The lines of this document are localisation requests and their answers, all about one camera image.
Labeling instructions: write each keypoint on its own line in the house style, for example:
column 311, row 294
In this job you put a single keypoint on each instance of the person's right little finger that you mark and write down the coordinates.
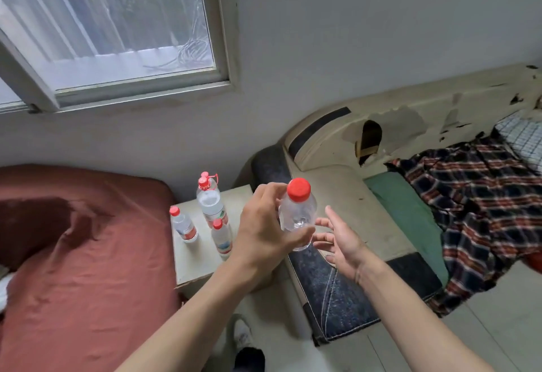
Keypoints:
column 331, row 259

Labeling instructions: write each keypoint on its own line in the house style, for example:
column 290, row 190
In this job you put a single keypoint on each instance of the white nightstand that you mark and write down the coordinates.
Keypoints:
column 199, row 257

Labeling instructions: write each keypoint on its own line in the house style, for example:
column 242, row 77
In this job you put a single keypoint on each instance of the large red-capped water bottle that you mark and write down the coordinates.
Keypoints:
column 210, row 204

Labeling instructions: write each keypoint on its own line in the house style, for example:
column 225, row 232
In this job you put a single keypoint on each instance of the person's right thumb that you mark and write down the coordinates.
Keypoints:
column 333, row 217

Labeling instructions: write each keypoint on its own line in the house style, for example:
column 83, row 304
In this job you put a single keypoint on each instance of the person's left hand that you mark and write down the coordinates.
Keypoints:
column 254, row 236

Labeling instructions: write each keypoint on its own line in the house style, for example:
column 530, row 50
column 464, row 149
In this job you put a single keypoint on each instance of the white shoe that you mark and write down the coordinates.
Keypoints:
column 242, row 333

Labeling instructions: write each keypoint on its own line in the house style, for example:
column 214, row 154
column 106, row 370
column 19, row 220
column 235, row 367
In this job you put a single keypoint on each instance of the person's right forearm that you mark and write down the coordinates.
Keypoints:
column 415, row 325

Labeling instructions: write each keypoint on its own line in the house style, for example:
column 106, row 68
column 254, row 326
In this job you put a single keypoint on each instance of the red object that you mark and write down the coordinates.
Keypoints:
column 534, row 262

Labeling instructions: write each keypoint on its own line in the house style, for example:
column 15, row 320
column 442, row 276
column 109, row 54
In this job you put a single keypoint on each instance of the green mattress sheet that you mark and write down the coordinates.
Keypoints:
column 406, row 215

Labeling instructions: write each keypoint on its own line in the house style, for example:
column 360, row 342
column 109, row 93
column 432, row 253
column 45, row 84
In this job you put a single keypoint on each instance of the person's right middle finger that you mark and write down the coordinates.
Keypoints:
column 323, row 238

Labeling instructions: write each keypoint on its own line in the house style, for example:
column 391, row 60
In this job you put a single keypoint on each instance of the clear red-capped bottle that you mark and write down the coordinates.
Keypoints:
column 298, row 211

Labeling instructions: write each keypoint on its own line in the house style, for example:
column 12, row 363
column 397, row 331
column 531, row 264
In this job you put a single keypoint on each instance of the dark plaid blanket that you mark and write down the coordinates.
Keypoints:
column 478, row 206

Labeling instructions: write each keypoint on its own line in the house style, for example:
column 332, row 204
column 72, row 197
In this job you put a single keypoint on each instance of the small red-capped water bottle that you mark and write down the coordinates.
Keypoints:
column 184, row 225
column 222, row 238

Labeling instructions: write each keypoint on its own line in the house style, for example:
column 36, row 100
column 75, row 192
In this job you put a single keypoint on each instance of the person's left thumb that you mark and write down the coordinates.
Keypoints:
column 301, row 238

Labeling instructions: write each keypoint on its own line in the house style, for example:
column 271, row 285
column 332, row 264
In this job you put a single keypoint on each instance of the worn cream and black bed frame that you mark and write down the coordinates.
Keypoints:
column 423, row 118

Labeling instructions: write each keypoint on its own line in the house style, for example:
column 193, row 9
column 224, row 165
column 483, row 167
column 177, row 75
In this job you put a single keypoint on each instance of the bed with red sheet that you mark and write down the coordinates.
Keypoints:
column 84, row 278

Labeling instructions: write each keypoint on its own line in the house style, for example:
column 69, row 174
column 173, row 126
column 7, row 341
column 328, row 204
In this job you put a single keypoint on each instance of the person's left forearm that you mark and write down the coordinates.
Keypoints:
column 190, row 325

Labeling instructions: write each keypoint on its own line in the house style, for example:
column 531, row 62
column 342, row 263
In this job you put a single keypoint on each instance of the window with grey frame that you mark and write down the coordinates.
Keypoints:
column 106, row 25

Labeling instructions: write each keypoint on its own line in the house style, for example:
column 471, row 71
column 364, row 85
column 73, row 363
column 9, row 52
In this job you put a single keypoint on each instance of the white cloth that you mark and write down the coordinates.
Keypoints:
column 4, row 289

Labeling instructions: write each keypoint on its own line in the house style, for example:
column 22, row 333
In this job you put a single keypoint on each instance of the white blue checked pillow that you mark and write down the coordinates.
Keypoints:
column 523, row 137

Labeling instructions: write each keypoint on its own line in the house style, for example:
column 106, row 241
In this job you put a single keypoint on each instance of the person's right hand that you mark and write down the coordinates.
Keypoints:
column 347, row 249

